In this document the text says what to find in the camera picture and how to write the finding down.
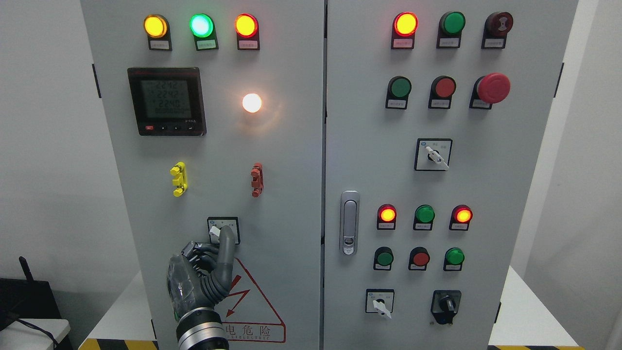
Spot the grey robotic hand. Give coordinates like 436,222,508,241
167,226,236,321

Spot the door rotary switch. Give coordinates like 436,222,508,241
207,217,241,245

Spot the red electric hazard warning sticker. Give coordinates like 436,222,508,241
216,258,286,343

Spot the yellow terminal clip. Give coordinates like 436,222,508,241
170,161,188,197

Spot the red terminal clip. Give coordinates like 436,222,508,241
250,162,264,198

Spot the left grey cabinet door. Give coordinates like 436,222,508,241
81,0,324,350

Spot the grey cabinet door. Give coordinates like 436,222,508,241
324,0,577,350
81,0,324,350

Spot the black router with antenna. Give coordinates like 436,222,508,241
0,256,62,330

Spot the black digital power meter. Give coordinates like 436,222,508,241
127,67,207,137

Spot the clear small light bulb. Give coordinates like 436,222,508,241
242,93,262,113

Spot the white box lower left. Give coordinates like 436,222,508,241
0,318,70,350

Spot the green button bottom left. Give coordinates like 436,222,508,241
373,246,395,271

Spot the green button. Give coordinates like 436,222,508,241
373,246,395,271
437,11,465,49
443,247,465,272

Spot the red lit lamp lower left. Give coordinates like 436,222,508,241
376,204,397,230

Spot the red lit lamp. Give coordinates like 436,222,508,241
391,12,418,50
449,204,473,231
376,204,397,230

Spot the red button bottom middle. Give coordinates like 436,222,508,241
408,247,431,271

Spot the green lamp lower middle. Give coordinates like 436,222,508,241
413,205,435,231

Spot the green lit indicator lamp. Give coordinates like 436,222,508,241
189,13,219,51

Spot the yellow indicator lamp top left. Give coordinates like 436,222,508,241
143,14,173,51

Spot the green button bottom right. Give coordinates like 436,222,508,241
443,247,465,272

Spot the red indicator lamp left door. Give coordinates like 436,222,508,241
235,13,260,51

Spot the red lit lamp lower right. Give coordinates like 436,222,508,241
449,204,473,231

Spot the green push button second row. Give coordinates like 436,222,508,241
385,76,413,109

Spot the right grey cabinet door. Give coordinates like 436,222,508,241
324,0,577,350

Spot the red push button second row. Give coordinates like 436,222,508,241
428,75,457,109

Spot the red lit lamp right top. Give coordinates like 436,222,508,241
391,12,418,50

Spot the red emergency stop button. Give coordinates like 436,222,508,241
469,72,511,109

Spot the green button top right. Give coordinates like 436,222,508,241
437,11,465,49

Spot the dark red buzzer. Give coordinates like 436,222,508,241
481,12,514,49

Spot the black cable lower left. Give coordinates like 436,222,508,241
5,314,61,350

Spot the silver door latch handle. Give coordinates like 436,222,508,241
340,191,360,256

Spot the lower white rotary switch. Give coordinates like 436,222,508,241
365,289,395,319

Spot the black key selector switch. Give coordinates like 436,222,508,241
431,290,462,324

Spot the upper right rotary switch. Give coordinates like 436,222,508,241
414,138,453,171

